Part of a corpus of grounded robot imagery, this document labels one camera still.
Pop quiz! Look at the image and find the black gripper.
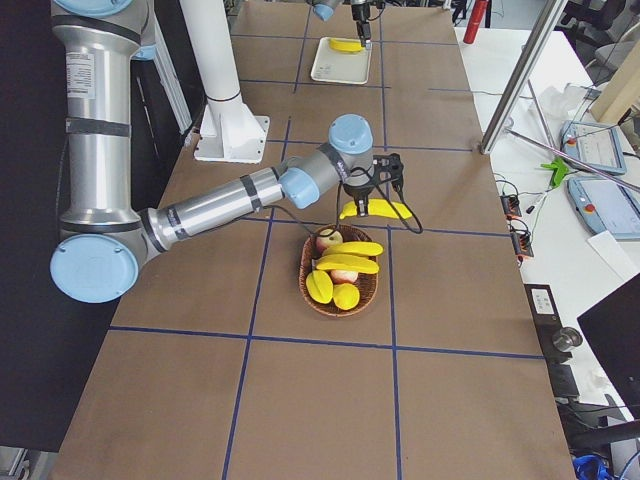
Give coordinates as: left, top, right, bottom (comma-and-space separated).
350, 0, 371, 49
343, 172, 374, 217

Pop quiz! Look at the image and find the yellow banana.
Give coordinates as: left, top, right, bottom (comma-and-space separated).
315, 254, 379, 274
322, 241, 384, 257
328, 37, 366, 54
339, 198, 413, 220

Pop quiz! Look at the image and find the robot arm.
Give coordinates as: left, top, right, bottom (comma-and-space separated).
308, 0, 372, 49
50, 1, 376, 303

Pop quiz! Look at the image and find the brown wicker basket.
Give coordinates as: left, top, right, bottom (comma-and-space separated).
298, 225, 384, 317

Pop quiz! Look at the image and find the white bear tray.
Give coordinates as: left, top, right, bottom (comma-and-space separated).
310, 37, 372, 85

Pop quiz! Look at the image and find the pale green pink apple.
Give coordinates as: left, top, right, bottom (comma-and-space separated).
315, 228, 343, 254

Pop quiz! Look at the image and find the dark red apple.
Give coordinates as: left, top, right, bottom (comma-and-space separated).
329, 270, 359, 284

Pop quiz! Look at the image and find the yellow lemon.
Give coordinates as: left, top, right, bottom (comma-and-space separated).
332, 284, 360, 311

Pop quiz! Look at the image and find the red cylinder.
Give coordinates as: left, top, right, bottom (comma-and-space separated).
463, 0, 490, 45

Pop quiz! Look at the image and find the long metal reacher grabber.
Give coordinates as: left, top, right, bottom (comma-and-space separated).
527, 80, 557, 148

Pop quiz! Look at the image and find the black label box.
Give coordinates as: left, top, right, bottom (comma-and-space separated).
524, 284, 561, 361

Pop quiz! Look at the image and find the near blue teach pendant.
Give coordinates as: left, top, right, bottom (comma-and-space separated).
567, 176, 639, 241

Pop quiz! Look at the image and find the blue teach pendant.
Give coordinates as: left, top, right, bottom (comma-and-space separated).
567, 176, 639, 241
561, 121, 627, 175

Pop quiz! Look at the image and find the metal cup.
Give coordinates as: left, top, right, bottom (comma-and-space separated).
551, 327, 583, 353

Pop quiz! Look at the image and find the far blue teach pendant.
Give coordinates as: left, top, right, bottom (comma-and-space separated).
561, 121, 627, 175

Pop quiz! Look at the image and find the black monitor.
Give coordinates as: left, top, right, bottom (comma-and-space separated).
577, 275, 640, 405

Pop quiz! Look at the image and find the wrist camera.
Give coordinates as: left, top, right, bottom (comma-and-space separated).
373, 153, 404, 196

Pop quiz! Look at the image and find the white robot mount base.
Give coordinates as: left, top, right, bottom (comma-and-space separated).
180, 0, 270, 164

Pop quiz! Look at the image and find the aluminium frame post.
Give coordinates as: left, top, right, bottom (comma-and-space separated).
479, 0, 567, 154

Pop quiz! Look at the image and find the green handled reacher grabber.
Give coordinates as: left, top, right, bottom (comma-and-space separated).
503, 127, 640, 193

